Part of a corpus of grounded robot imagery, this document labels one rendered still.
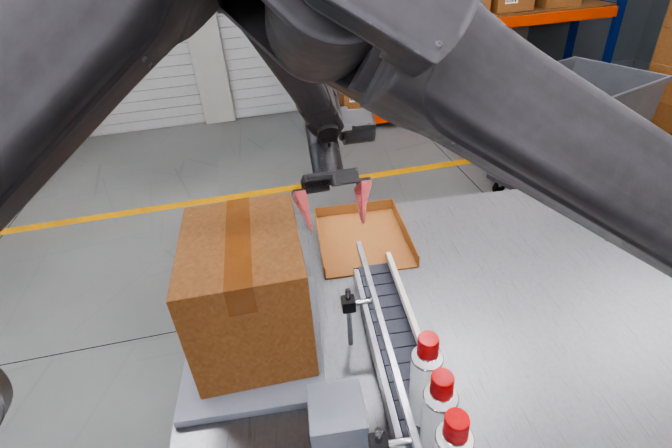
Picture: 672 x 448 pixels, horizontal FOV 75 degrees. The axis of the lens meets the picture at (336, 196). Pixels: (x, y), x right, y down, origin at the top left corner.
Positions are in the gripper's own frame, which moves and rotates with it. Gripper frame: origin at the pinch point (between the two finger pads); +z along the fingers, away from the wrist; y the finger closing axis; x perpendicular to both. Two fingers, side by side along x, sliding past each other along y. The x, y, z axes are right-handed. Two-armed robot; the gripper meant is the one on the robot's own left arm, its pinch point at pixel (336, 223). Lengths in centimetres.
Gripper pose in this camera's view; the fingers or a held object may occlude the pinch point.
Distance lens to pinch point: 79.6
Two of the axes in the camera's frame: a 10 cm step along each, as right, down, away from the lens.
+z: 1.7, 9.8, -1.3
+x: -1.5, 1.5, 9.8
